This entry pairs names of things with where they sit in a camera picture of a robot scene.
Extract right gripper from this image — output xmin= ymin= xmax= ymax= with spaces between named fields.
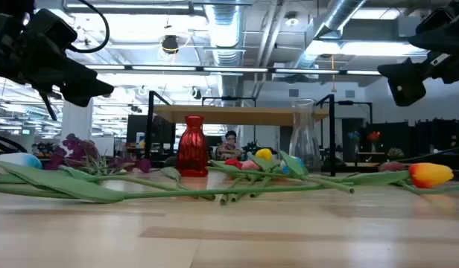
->
xmin=377 ymin=22 xmax=459 ymax=107

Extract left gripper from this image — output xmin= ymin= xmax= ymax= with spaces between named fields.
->
xmin=0 ymin=14 xmax=115 ymax=108

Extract purple flower sprig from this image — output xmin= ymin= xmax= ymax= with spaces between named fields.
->
xmin=45 ymin=133 xmax=153 ymax=176

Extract orange yellow tulip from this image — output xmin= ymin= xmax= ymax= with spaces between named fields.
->
xmin=343 ymin=162 xmax=459 ymax=195

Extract white blue tulip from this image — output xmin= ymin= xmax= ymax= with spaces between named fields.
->
xmin=0 ymin=152 xmax=355 ymax=205
xmin=279 ymin=150 xmax=355 ymax=194

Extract pink tulip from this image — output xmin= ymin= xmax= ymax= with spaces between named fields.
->
xmin=229 ymin=159 xmax=261 ymax=204

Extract wooden shelf black legs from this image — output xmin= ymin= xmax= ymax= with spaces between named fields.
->
xmin=145 ymin=91 xmax=337 ymax=178

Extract white pillar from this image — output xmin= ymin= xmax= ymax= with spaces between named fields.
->
xmin=60 ymin=98 xmax=93 ymax=157

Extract black partition panels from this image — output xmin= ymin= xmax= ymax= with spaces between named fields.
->
xmin=365 ymin=118 xmax=459 ymax=170

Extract small green plant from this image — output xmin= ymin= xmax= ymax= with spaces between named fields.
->
xmin=386 ymin=147 xmax=405 ymax=161

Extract clear glass vase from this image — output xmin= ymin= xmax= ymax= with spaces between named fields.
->
xmin=288 ymin=98 xmax=324 ymax=174

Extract red glass vase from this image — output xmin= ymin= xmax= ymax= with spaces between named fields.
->
xmin=176 ymin=115 xmax=209 ymax=178

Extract long ceiling light bar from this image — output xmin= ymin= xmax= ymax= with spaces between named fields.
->
xmin=83 ymin=64 xmax=383 ymax=76

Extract person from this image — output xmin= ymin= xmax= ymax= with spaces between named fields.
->
xmin=215 ymin=130 xmax=244 ymax=161

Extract black camera cable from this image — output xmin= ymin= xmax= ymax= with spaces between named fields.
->
xmin=67 ymin=0 xmax=110 ymax=54

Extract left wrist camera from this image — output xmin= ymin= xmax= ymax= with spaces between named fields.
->
xmin=26 ymin=9 xmax=78 ymax=51

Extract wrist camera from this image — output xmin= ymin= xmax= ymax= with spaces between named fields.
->
xmin=26 ymin=9 xmax=78 ymax=51
xmin=415 ymin=5 xmax=459 ymax=35

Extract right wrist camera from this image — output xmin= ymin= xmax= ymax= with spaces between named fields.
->
xmin=415 ymin=5 xmax=459 ymax=35

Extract silver spiral air duct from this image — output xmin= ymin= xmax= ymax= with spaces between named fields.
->
xmin=205 ymin=0 xmax=246 ymax=98
xmin=291 ymin=0 xmax=368 ymax=71

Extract black overhead camera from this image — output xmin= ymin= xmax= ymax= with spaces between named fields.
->
xmin=161 ymin=34 xmax=180 ymax=56

